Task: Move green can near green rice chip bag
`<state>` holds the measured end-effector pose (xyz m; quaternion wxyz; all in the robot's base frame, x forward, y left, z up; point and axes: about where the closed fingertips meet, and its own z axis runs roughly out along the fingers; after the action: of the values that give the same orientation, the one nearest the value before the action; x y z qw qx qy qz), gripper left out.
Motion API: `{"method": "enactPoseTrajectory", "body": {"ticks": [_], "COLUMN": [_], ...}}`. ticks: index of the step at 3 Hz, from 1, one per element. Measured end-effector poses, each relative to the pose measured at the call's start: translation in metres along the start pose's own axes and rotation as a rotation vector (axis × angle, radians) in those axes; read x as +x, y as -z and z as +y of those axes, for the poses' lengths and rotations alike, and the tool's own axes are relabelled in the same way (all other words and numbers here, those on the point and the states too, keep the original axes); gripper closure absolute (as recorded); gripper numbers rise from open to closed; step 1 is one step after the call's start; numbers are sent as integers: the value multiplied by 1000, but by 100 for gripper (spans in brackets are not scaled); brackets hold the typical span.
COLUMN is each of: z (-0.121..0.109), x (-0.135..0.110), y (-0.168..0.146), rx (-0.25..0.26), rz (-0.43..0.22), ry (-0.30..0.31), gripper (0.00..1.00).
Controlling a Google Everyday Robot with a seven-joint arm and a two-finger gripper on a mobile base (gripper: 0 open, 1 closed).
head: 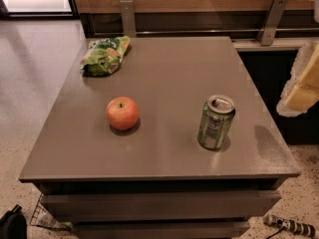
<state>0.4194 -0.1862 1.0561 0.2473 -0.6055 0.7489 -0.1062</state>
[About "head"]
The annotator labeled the green soda can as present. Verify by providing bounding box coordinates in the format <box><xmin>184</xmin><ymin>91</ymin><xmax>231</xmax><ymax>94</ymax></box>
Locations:
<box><xmin>197</xmin><ymin>95</ymin><xmax>236</xmax><ymax>150</ymax></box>

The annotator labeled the green rice chip bag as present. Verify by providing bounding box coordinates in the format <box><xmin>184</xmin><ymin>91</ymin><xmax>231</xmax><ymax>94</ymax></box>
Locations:
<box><xmin>80</xmin><ymin>36</ymin><xmax>131</xmax><ymax>77</ymax></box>

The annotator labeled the black bag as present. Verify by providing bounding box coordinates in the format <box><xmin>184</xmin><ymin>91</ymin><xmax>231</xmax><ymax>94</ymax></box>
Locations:
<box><xmin>0</xmin><ymin>204</ymin><xmax>27</xmax><ymax>239</ymax></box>

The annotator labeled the striped power strip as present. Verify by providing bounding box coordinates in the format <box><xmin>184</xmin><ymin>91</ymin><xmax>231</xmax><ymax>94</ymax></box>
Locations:
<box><xmin>263</xmin><ymin>214</ymin><xmax>319</xmax><ymax>239</ymax></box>

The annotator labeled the grey drawer cabinet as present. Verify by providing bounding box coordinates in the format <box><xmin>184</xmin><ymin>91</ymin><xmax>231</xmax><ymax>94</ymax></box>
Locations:
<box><xmin>20</xmin><ymin>37</ymin><xmax>299</xmax><ymax>239</ymax></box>

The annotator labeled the red apple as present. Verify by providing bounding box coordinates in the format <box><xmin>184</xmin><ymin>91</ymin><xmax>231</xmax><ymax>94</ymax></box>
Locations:
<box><xmin>106</xmin><ymin>97</ymin><xmax>140</xmax><ymax>130</ymax></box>

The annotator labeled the right metal wall bracket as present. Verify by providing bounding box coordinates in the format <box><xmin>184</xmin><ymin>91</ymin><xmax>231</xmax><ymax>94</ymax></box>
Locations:
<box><xmin>256</xmin><ymin>0</ymin><xmax>288</xmax><ymax>46</ymax></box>

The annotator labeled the metal wall bracket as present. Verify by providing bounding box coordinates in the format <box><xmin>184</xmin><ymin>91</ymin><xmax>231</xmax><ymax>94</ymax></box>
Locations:
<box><xmin>256</xmin><ymin>0</ymin><xmax>288</xmax><ymax>46</ymax></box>
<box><xmin>120</xmin><ymin>0</ymin><xmax>137</xmax><ymax>38</ymax></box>

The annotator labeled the left metal wall bracket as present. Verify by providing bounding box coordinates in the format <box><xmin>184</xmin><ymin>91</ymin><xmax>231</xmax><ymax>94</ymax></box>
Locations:
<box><xmin>120</xmin><ymin>0</ymin><xmax>137</xmax><ymax>38</ymax></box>

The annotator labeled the metal rail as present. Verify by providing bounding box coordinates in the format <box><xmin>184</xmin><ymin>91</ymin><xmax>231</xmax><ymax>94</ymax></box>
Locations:
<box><xmin>94</xmin><ymin>27</ymin><xmax>319</xmax><ymax>37</ymax></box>

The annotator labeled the wire basket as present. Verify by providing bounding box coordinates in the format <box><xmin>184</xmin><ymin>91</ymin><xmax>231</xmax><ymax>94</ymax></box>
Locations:
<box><xmin>29</xmin><ymin>195</ymin><xmax>73</xmax><ymax>231</ymax></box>

